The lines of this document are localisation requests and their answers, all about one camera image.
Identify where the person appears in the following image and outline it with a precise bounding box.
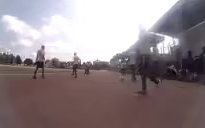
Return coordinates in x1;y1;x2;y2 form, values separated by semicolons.
83;61;92;76
31;45;47;80
131;24;163;96
71;52;82;79
118;57;129;82

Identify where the reddish brown paved ground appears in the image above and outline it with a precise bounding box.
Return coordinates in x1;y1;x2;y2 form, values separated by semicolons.
0;63;205;128

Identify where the row of trees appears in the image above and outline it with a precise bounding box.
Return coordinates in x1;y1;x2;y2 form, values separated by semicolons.
0;50;69;69

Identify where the building with overhanging roof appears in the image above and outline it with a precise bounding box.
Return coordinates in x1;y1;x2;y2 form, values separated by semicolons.
109;0;205;81

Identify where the group of people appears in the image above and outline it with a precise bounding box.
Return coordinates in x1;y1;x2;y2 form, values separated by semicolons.
181;46;205;88

